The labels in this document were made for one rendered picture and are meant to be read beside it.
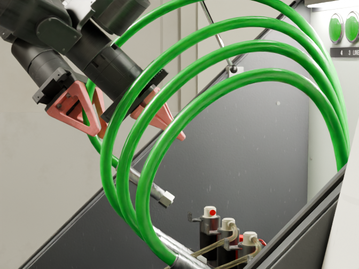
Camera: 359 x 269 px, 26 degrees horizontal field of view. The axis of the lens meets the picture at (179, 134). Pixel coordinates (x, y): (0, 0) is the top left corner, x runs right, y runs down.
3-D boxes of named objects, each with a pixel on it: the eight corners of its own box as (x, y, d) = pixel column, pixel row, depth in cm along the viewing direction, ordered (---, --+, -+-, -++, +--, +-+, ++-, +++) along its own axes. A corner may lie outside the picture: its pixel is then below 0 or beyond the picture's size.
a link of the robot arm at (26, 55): (18, 56, 124) (0, 45, 119) (50, 27, 123) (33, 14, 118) (42, 86, 121) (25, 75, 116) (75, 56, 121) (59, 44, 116)
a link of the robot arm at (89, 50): (57, 40, 105) (45, 43, 99) (91, 2, 103) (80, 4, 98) (94, 76, 105) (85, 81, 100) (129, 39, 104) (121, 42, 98)
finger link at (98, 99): (129, 122, 116) (93, 79, 119) (106, 115, 109) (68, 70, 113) (99, 153, 117) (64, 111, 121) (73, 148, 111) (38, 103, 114)
